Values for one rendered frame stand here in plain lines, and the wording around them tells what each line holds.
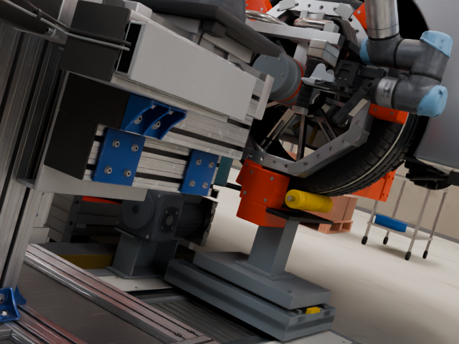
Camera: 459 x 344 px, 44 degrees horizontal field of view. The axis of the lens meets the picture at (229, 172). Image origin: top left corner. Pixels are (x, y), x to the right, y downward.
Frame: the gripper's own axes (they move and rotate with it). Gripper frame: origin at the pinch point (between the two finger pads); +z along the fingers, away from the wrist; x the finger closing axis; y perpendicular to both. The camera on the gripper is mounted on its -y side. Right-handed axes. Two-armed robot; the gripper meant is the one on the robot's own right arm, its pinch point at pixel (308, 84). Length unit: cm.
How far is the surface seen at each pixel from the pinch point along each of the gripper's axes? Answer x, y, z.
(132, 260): -10, -69, 51
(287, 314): -28, -67, -2
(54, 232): 2, -68, 77
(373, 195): -251, -29, 63
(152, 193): -6, -44, 47
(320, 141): -53, -12, 17
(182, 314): -12, -77, 25
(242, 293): -28, -68, 16
